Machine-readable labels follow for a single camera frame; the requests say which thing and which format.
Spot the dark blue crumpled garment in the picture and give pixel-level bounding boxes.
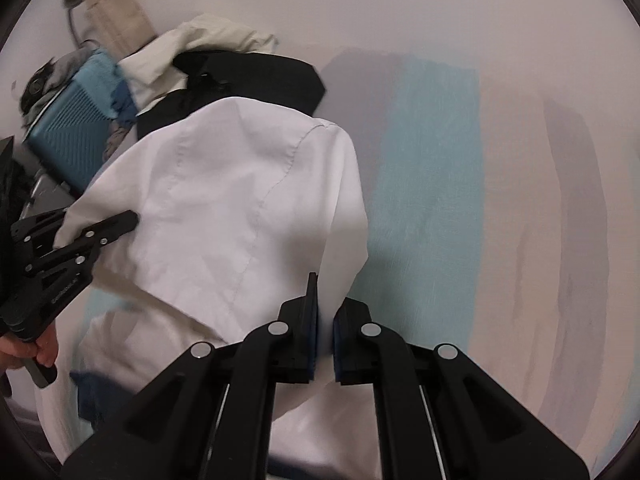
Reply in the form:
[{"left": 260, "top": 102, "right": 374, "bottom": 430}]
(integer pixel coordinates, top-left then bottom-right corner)
[{"left": 111, "top": 80, "right": 138, "bottom": 127}]

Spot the light blue cloth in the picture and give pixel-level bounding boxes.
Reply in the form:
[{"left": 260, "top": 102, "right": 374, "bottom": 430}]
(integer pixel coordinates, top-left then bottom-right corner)
[{"left": 73, "top": 48, "right": 122, "bottom": 118}]

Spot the black and cream jacket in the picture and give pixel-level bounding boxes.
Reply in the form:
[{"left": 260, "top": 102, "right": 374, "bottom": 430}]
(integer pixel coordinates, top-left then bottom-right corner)
[{"left": 119, "top": 14, "right": 326, "bottom": 139}]

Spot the teal hard suitcase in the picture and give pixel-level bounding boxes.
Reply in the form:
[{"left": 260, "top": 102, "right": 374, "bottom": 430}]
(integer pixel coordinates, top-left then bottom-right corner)
[{"left": 24, "top": 81, "right": 111, "bottom": 198}]

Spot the white and blue hooded jacket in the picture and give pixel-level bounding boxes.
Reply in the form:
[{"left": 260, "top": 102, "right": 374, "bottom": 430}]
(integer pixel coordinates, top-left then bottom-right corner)
[{"left": 55, "top": 98, "right": 381, "bottom": 479}]

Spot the grey hard suitcase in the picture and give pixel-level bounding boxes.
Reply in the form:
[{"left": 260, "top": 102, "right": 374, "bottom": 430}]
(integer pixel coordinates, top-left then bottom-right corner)
[{"left": 20, "top": 169, "right": 75, "bottom": 219}]

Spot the striped pastel bed sheet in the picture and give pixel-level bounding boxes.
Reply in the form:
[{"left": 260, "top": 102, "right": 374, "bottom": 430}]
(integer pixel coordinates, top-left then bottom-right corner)
[{"left": 8, "top": 44, "right": 640, "bottom": 470}]

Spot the grey clothes pile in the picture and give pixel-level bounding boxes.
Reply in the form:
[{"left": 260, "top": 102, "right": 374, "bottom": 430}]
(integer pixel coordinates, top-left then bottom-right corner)
[{"left": 20, "top": 42, "right": 96, "bottom": 129}]

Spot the taupe crumpled cloth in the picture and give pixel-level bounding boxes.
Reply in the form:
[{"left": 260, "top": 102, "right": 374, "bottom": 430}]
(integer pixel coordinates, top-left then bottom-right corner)
[{"left": 102, "top": 120, "right": 131, "bottom": 162}]

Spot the person's left hand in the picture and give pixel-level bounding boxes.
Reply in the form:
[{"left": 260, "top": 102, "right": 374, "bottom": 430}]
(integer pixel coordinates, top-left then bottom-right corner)
[{"left": 0, "top": 323, "right": 58, "bottom": 373}]

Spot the left beige curtain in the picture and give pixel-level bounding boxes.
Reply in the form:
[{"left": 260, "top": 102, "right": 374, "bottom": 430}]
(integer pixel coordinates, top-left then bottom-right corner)
[{"left": 84, "top": 0, "right": 156, "bottom": 60}]

